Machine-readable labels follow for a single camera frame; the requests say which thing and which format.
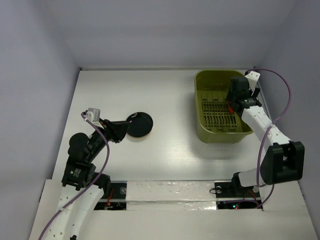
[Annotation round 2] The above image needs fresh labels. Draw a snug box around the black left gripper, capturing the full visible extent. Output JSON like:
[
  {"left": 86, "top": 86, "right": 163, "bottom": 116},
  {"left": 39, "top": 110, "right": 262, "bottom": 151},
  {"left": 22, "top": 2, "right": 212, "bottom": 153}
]
[{"left": 86, "top": 117, "right": 131, "bottom": 160}]

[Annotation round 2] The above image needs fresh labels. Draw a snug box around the orange plate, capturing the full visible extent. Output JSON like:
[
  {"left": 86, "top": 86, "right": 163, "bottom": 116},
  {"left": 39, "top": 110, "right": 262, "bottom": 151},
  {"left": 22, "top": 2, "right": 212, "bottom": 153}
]
[{"left": 227, "top": 101, "right": 235, "bottom": 114}]

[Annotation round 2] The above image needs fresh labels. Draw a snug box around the black plate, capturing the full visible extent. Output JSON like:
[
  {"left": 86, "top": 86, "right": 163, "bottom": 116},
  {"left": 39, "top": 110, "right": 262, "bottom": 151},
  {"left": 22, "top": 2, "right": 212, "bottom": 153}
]
[{"left": 126, "top": 112, "right": 154, "bottom": 138}]

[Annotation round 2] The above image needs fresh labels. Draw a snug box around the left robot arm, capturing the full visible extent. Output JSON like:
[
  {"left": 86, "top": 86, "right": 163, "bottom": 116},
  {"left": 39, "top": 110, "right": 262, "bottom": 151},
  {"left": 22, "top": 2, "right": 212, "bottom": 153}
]
[{"left": 39, "top": 118, "right": 130, "bottom": 240}]

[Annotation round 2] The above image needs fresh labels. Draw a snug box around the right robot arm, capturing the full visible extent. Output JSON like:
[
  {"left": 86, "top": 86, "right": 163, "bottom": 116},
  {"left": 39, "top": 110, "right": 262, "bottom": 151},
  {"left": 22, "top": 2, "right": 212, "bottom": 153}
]
[{"left": 226, "top": 71, "right": 305, "bottom": 196}]

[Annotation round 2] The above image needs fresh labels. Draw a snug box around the green dish rack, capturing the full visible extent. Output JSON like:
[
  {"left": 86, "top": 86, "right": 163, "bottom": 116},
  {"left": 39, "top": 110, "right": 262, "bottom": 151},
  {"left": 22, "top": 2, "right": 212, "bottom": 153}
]
[{"left": 194, "top": 69, "right": 253, "bottom": 144}]

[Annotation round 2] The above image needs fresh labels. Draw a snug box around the white foam front panel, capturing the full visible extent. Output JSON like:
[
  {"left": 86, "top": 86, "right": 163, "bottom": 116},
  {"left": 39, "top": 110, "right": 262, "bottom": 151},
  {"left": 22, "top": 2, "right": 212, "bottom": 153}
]
[{"left": 28, "top": 172, "right": 313, "bottom": 240}]

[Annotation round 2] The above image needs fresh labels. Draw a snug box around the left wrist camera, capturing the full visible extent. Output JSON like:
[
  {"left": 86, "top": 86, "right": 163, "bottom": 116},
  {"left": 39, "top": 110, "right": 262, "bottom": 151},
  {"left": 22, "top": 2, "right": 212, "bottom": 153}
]
[{"left": 84, "top": 108, "right": 101, "bottom": 123}]

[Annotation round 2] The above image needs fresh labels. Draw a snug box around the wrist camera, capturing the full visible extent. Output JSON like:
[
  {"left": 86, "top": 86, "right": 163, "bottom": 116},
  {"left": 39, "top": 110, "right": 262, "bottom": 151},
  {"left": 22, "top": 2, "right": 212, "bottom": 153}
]
[
  {"left": 244, "top": 70, "right": 261, "bottom": 90},
  {"left": 84, "top": 108, "right": 101, "bottom": 123}
]

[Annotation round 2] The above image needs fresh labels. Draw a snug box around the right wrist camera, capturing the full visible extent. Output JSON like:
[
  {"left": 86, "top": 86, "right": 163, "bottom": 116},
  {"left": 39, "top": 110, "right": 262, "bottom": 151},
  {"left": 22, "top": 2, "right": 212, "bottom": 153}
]
[{"left": 244, "top": 70, "right": 261, "bottom": 90}]

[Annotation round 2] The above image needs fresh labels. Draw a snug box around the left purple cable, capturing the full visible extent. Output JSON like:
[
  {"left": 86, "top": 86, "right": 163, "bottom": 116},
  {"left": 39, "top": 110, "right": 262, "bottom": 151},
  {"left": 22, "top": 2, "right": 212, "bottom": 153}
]
[{"left": 39, "top": 111, "right": 113, "bottom": 240}]

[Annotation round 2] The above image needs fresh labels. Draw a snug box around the purple cable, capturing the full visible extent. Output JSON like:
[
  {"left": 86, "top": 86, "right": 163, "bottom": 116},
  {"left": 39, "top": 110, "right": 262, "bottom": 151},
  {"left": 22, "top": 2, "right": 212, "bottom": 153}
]
[
  {"left": 39, "top": 111, "right": 113, "bottom": 240},
  {"left": 243, "top": 68, "right": 293, "bottom": 209}
]

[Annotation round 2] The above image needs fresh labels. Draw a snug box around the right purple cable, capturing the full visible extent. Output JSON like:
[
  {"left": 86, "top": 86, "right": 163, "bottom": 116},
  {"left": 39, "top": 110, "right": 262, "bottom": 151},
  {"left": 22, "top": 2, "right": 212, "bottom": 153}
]
[{"left": 243, "top": 68, "right": 293, "bottom": 209}]

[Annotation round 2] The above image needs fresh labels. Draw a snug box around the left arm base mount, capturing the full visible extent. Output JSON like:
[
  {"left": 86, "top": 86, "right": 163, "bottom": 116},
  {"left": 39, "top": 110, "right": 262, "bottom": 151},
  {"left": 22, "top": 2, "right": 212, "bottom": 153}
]
[{"left": 94, "top": 181, "right": 127, "bottom": 211}]

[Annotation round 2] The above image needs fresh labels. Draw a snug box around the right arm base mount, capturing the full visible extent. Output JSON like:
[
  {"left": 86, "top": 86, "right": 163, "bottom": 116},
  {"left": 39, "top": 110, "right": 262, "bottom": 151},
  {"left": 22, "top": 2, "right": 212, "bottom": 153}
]
[{"left": 209, "top": 181, "right": 263, "bottom": 210}]

